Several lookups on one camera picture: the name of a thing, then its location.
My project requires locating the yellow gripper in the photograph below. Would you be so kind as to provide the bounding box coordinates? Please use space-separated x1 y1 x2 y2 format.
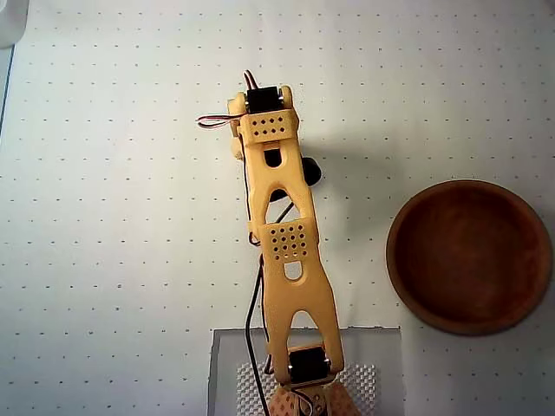
226 91 248 161

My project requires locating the perforated robot base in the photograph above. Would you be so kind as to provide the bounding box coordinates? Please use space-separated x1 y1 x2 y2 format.
267 380 359 416

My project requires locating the brown wooden bowl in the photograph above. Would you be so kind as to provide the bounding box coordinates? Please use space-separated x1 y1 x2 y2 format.
385 179 553 336

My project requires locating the white dotted paper sheet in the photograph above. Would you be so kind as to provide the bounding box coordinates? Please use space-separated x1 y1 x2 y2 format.
0 0 555 416

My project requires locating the white container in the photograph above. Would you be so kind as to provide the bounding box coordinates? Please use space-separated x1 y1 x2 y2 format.
0 0 28 49

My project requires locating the white mesh grip mat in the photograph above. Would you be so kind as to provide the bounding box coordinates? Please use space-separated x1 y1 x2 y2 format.
236 361 376 416

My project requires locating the red white servo wire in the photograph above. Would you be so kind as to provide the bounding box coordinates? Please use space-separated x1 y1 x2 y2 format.
241 68 263 93
196 113 243 129

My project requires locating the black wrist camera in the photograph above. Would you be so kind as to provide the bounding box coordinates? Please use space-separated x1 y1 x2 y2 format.
263 148 324 205

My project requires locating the black camera cable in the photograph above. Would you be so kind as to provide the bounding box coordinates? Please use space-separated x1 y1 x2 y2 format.
244 203 297 416

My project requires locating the grey metal base plate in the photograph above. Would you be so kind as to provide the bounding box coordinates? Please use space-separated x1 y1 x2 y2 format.
207 326 402 416

